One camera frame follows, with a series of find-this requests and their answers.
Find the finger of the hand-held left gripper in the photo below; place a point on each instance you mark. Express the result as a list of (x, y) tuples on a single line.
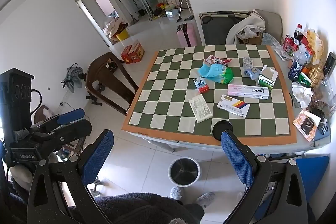
[(71, 115), (68, 132)]

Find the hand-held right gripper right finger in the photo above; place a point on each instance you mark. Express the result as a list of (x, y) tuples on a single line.
[(236, 158)]

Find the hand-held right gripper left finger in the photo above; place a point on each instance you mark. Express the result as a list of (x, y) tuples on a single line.
[(98, 157)]

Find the white box with coloured stripes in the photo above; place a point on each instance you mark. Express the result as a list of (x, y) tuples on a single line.
[(233, 106)]

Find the round white waste bin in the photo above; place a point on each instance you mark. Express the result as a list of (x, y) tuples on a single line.
[(183, 172)]

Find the white printed leaflet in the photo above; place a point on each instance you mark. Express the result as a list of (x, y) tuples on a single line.
[(200, 109)]

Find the long white pink box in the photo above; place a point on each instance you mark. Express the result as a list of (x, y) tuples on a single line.
[(248, 91)]

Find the small red white box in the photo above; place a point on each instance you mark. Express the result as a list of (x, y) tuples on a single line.
[(200, 85)]

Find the green plastic bag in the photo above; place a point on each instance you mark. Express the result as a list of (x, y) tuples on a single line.
[(227, 77)]

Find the green white box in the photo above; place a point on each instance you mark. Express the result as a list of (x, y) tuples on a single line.
[(267, 79)]

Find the blue white blister packets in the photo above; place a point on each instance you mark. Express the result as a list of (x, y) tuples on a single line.
[(252, 73)]

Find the blue green plastic packets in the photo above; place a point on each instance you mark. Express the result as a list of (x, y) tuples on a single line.
[(208, 70)]

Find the clear plastic wrapper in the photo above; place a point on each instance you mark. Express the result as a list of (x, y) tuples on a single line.
[(248, 63)]

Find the red white wrapper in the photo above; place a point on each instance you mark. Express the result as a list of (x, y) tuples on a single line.
[(225, 61)]

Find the pink white packet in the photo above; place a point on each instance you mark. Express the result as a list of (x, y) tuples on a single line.
[(211, 58)]

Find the black round cap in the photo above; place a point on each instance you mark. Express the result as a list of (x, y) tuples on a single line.
[(222, 129)]

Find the grey cloth bundle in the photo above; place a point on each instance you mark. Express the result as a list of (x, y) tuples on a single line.
[(73, 77)]

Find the grey fuzzy slipper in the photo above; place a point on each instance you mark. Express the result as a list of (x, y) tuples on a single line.
[(176, 192), (206, 199)]

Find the dark wooden chair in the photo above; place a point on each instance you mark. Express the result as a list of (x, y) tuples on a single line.
[(105, 77)]

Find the person's dark fleece trousers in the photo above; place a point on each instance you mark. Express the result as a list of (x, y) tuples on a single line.
[(136, 209)]

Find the orange white packet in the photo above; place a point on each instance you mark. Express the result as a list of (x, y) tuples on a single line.
[(305, 124)]

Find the blue plastic chair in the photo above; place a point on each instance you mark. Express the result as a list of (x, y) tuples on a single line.
[(313, 174)]

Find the red cardboard box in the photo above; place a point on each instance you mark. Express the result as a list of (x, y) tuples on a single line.
[(137, 52), (126, 54)]

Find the green white checkered mat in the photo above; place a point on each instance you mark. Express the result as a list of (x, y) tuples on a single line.
[(170, 98)]

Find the black round container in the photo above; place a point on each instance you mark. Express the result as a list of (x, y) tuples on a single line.
[(317, 115)]

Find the crumpled white tissue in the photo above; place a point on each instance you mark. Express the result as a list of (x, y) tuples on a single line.
[(302, 94)]

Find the yellow bucket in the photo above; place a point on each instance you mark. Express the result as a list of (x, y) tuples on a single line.
[(122, 35)]

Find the dark blue pouch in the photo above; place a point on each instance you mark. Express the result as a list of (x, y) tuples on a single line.
[(294, 70)]

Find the clear bag of nuts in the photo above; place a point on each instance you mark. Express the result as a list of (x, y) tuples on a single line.
[(325, 98)]

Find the gold jar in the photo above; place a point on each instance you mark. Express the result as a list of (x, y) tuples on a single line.
[(317, 75)]

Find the brown cardboard box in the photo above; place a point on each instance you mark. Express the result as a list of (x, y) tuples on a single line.
[(249, 40)]

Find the clear water bottle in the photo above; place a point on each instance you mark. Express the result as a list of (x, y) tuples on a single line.
[(300, 54)]

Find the clear plastic bag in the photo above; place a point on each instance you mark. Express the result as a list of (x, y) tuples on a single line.
[(271, 40)]

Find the red drink can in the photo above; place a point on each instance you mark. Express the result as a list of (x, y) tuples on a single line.
[(288, 43)]

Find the orange red carton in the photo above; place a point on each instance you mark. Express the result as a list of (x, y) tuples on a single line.
[(310, 54)]

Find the dark folding bed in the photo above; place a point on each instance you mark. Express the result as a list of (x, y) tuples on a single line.
[(215, 28)]

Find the black tripod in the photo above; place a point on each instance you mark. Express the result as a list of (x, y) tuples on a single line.
[(155, 12)]

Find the pink suitcase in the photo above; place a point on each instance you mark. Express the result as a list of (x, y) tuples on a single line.
[(187, 35)]

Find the black box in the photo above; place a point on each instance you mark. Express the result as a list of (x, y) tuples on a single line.
[(330, 64)]

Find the white jacket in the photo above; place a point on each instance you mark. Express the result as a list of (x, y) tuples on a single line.
[(249, 23)]

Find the yellow snack bag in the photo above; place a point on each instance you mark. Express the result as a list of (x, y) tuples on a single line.
[(315, 45)]

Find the grey padded chair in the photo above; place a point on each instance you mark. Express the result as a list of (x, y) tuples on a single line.
[(273, 22)]

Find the silver ladder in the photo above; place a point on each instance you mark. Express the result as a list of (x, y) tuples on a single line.
[(183, 5)]

